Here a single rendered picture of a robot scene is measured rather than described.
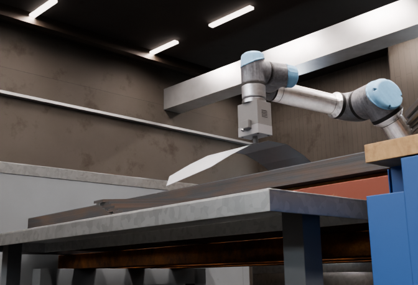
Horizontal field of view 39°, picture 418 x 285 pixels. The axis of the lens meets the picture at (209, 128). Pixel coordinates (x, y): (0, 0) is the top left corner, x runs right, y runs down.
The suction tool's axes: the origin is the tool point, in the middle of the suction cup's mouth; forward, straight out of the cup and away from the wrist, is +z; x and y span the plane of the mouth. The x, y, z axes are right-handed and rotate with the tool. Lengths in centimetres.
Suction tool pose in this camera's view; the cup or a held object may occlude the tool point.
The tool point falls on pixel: (255, 151)
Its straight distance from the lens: 178.5
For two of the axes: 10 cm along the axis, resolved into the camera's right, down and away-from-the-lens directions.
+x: 7.4, 1.5, 6.6
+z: 0.2, 9.7, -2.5
